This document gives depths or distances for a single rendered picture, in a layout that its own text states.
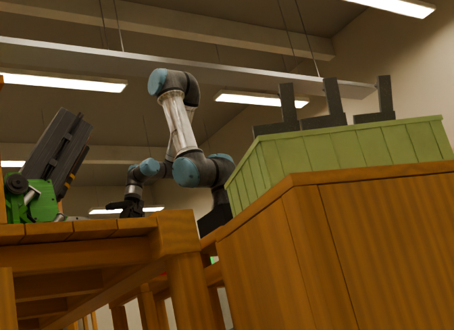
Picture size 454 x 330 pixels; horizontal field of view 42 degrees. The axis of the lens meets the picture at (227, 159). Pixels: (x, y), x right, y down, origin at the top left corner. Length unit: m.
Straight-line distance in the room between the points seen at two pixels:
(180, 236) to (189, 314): 0.25
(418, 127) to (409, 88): 6.20
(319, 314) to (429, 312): 0.29
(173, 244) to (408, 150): 0.78
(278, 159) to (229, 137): 9.30
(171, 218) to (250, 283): 0.38
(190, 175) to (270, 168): 0.65
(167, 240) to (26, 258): 0.43
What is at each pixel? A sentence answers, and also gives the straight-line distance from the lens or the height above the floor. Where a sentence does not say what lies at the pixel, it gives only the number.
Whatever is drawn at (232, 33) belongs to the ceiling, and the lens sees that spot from 7.87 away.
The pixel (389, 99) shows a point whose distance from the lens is 2.00.
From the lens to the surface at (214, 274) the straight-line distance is 2.21.
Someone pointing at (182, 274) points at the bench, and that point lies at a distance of 1.91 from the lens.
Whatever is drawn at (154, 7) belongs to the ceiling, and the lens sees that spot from 7.39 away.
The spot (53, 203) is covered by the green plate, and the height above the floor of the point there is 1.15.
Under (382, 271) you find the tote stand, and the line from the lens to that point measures 1.53.
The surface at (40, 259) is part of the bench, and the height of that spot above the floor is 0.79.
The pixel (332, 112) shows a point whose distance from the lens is 1.90.
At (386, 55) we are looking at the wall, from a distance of 8.39.
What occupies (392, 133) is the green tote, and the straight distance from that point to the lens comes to 1.84.
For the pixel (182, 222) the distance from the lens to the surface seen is 1.96.
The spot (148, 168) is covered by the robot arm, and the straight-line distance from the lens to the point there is 2.54.
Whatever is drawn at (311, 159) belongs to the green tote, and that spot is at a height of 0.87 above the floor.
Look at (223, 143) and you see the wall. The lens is 11.10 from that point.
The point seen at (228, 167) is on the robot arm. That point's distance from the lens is 2.34.
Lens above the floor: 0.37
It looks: 19 degrees up
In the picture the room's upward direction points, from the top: 13 degrees counter-clockwise
